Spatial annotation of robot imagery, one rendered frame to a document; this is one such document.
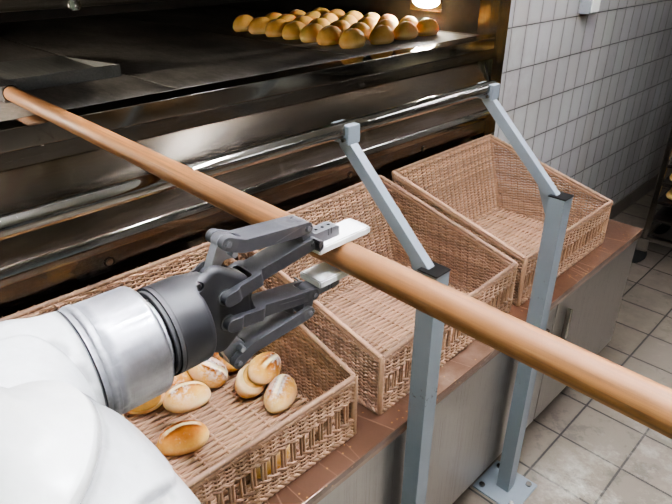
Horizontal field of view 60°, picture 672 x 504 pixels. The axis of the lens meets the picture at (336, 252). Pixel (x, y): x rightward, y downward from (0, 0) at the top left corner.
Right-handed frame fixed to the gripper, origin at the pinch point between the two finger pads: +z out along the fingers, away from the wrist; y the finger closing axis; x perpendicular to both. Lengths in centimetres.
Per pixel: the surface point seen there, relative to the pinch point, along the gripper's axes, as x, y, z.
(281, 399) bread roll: -37, 56, 21
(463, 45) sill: -74, 1, 129
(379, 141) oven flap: -72, 23, 88
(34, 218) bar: -35.0, 2.4, -17.0
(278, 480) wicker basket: -23, 58, 8
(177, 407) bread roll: -51, 57, 5
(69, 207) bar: -35.1, 2.3, -12.7
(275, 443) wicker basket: -23, 49, 8
